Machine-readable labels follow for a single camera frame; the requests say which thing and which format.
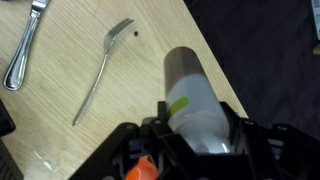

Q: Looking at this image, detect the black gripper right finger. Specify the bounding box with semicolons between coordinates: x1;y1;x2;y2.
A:
219;101;268;158

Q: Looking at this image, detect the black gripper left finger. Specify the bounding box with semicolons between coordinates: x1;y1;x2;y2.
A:
143;100;198;161

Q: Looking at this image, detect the brown sauce bottle green label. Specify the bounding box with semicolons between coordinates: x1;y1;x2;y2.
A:
163;46;232;155

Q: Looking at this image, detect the orange cup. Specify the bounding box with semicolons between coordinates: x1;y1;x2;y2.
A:
124;156;160;180

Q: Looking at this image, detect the silver fork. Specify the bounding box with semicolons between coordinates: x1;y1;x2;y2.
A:
71;17;135;127

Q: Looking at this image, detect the black box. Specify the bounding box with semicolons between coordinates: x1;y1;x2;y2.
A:
0;98;25;180

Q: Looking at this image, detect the silver table knife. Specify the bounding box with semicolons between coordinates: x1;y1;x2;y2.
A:
2;0;51;92

